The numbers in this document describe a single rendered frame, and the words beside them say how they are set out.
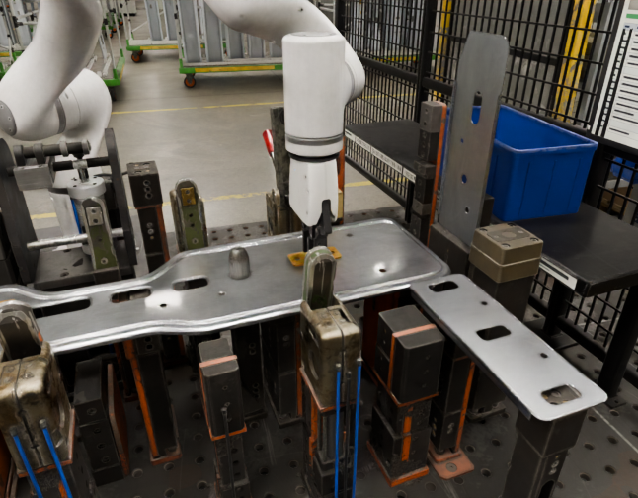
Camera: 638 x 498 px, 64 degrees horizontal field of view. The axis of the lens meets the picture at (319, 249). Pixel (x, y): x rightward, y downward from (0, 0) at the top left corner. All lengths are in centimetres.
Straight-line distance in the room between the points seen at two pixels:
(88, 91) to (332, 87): 65
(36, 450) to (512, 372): 55
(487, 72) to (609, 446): 66
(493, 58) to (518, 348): 42
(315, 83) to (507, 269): 39
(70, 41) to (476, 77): 70
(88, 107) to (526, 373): 98
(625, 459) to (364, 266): 55
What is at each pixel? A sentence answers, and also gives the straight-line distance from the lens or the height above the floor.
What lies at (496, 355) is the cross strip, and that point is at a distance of 68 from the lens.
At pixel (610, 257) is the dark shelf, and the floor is 103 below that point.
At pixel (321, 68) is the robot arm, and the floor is 131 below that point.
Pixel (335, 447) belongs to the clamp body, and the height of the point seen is 84.
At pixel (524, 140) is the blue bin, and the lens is 116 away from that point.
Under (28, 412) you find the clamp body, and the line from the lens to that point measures 64.
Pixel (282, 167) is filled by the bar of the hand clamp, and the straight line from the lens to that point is 92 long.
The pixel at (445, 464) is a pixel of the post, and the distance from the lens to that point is 94.
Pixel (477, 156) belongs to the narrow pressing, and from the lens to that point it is 87.
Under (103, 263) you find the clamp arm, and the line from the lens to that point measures 90.
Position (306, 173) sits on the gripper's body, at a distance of 73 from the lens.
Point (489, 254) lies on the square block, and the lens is 83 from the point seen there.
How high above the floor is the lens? 142
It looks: 29 degrees down
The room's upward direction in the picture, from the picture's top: straight up
